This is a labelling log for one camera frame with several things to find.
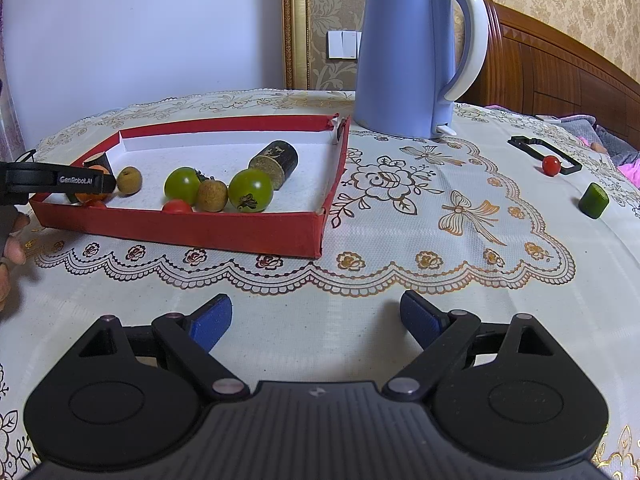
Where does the pink and grey bedding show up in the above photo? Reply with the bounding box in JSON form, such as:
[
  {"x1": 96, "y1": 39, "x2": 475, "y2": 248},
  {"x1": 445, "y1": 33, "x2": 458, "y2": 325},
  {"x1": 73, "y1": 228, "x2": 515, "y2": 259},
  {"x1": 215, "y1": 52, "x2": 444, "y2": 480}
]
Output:
[{"x1": 487, "y1": 104, "x2": 640, "y2": 181}]

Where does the red cherry tomato on frame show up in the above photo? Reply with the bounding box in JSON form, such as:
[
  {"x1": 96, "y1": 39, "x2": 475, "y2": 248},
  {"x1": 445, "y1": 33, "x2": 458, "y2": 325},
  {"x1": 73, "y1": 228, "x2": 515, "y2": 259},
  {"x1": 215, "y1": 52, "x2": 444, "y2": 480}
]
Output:
[{"x1": 541, "y1": 155, "x2": 562, "y2": 177}]

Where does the blue electric kettle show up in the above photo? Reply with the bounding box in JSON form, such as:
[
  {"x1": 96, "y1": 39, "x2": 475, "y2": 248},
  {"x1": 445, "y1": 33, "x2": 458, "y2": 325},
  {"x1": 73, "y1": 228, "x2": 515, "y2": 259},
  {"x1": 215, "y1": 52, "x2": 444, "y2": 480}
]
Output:
[{"x1": 354, "y1": 0, "x2": 488, "y2": 139}]

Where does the red shallow cardboard box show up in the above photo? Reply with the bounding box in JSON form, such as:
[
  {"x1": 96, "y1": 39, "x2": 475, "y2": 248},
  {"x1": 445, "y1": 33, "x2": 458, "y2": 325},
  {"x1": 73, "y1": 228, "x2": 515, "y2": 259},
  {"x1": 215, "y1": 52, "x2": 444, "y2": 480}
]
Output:
[{"x1": 30, "y1": 115, "x2": 350, "y2": 259}]

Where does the wooden bed headboard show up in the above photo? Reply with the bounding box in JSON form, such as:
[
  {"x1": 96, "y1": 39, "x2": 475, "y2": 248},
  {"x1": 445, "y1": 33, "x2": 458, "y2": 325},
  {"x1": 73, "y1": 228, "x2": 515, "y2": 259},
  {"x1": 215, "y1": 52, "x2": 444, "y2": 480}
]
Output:
[{"x1": 460, "y1": 0, "x2": 640, "y2": 148}]

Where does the green tomato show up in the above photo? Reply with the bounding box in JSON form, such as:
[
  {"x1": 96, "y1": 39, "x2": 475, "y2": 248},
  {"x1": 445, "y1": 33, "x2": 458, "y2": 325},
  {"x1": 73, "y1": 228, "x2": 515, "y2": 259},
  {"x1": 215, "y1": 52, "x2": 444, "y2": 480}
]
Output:
[
  {"x1": 164, "y1": 167, "x2": 203, "y2": 206},
  {"x1": 228, "y1": 168, "x2": 273, "y2": 214}
]

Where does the lace embroidered tablecloth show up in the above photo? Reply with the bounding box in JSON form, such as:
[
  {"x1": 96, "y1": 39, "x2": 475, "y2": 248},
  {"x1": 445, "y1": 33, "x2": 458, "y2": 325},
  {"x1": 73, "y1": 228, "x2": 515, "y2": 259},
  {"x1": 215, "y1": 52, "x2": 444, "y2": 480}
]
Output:
[{"x1": 1, "y1": 104, "x2": 639, "y2": 479}]

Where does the gold picture frame moulding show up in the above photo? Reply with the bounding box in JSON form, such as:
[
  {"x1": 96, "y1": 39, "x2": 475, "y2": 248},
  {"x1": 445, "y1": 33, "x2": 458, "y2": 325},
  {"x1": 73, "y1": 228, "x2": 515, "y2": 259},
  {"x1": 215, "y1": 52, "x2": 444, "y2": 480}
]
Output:
[{"x1": 280, "y1": 0, "x2": 417, "y2": 91}]

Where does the green cucumber chunk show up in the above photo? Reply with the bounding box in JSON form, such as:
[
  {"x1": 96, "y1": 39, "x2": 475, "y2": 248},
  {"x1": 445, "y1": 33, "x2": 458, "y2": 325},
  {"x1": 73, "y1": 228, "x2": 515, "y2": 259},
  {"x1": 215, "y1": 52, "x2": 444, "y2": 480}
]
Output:
[{"x1": 578, "y1": 182, "x2": 610, "y2": 219}]

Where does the black rectangular frame right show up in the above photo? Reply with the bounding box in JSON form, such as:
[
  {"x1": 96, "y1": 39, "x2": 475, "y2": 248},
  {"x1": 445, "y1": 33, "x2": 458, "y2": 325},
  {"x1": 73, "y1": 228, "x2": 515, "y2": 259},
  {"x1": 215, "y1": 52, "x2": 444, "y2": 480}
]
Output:
[{"x1": 508, "y1": 136, "x2": 582, "y2": 176}]

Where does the orange mandarin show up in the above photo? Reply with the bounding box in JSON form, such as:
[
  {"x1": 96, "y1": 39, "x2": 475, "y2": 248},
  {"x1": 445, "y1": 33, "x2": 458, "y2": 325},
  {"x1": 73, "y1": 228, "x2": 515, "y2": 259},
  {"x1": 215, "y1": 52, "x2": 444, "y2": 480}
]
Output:
[{"x1": 75, "y1": 193, "x2": 112, "y2": 206}]

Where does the white wall switch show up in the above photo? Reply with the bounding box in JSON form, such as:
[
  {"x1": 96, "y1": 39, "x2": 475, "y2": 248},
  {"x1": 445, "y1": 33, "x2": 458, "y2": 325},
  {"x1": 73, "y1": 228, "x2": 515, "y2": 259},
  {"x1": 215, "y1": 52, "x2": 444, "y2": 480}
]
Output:
[{"x1": 326, "y1": 30, "x2": 361, "y2": 61}]

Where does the person's left hand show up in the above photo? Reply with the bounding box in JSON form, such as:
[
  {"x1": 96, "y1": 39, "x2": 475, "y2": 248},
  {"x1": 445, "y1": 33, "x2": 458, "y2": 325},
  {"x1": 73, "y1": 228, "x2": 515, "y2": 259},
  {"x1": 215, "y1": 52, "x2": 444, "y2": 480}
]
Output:
[{"x1": 0, "y1": 206, "x2": 30, "y2": 309}]

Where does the brown longan fruit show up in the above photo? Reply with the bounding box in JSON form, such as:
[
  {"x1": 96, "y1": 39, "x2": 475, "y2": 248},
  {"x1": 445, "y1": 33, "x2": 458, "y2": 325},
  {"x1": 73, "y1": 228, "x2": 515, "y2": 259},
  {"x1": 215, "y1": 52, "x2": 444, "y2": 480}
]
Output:
[
  {"x1": 196, "y1": 179, "x2": 228, "y2": 212},
  {"x1": 116, "y1": 166, "x2": 143, "y2": 196}
]

